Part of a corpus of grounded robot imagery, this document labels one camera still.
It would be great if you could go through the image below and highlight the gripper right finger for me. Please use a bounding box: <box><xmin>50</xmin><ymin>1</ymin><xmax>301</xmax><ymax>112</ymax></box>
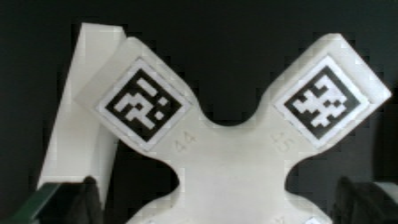
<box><xmin>333</xmin><ymin>177</ymin><xmax>398</xmax><ymax>224</ymax></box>

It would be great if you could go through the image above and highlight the white U-shaped border frame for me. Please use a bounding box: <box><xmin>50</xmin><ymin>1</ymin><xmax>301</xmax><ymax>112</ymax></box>
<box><xmin>38</xmin><ymin>23</ymin><xmax>127</xmax><ymax>200</ymax></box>

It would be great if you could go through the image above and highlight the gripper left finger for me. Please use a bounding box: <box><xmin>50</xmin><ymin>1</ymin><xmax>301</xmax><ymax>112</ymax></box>
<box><xmin>8</xmin><ymin>176</ymin><xmax>103</xmax><ymax>224</ymax></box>

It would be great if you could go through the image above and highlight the white cross-shaped table base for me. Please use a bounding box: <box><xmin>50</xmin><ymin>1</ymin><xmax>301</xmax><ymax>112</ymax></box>
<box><xmin>77</xmin><ymin>34</ymin><xmax>391</xmax><ymax>224</ymax></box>

